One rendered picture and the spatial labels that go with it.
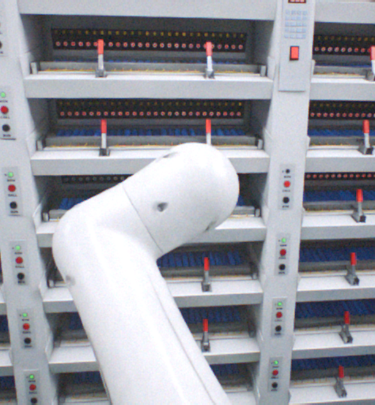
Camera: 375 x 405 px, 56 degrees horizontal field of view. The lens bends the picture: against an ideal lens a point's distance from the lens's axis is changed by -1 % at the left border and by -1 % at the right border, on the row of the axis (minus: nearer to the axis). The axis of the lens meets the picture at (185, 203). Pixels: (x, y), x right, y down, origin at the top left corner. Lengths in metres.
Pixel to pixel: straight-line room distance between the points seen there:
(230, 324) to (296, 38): 0.82
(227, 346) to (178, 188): 0.81
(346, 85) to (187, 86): 0.41
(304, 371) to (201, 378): 1.03
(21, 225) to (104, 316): 0.67
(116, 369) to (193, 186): 0.19
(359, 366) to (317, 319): 0.26
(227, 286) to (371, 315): 0.51
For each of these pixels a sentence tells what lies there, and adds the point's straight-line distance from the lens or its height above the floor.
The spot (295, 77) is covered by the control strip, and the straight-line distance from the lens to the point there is 0.97.
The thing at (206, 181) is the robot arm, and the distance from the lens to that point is 0.38.
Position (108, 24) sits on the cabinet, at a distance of 1.15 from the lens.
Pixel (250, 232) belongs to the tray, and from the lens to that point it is 0.98.
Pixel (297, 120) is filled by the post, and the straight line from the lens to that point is 0.97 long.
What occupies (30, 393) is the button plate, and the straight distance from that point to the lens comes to 1.21.
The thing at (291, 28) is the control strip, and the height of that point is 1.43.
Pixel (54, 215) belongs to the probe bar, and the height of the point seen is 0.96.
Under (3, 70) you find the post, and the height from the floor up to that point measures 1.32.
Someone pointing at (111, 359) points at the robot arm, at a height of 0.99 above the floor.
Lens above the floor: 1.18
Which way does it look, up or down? 12 degrees down
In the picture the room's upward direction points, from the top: straight up
